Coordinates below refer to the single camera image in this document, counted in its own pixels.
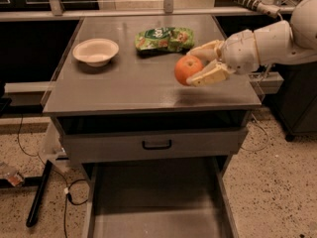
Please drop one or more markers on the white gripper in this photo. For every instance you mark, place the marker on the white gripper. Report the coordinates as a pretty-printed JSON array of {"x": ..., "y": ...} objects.
[{"x": 238, "y": 53}]

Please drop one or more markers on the orange fruit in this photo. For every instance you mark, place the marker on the orange fruit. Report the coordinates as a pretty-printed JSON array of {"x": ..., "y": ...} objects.
[{"x": 187, "y": 66}]

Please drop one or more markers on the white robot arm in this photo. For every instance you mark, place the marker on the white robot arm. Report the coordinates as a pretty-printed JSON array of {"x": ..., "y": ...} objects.
[{"x": 284, "y": 42}]

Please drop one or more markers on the grey drawer cabinet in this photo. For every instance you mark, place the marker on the grey drawer cabinet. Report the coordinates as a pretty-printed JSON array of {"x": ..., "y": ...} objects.
[{"x": 133, "y": 94}]

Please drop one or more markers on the closed grey top drawer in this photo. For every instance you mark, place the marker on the closed grey top drawer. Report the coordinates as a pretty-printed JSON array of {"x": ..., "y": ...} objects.
[{"x": 118, "y": 147}]

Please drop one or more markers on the open grey middle drawer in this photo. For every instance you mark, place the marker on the open grey middle drawer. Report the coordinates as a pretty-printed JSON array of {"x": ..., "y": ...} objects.
[{"x": 175, "y": 198}]

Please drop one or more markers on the green chip bag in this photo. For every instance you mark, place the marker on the green chip bag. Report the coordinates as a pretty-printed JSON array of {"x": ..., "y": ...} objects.
[{"x": 165, "y": 39}]

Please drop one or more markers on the white power strip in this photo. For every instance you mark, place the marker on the white power strip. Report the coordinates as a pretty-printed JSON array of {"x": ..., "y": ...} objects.
[{"x": 266, "y": 7}]

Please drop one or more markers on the white paper bowl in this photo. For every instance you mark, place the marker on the white paper bowl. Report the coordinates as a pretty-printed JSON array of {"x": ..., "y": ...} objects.
[{"x": 95, "y": 52}]

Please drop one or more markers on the black bar on floor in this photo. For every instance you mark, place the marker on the black bar on floor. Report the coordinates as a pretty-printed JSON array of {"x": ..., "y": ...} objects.
[{"x": 41, "y": 183}]

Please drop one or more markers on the black drawer handle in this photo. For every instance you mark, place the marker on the black drawer handle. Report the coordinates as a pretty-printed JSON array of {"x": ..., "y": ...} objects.
[{"x": 156, "y": 146}]

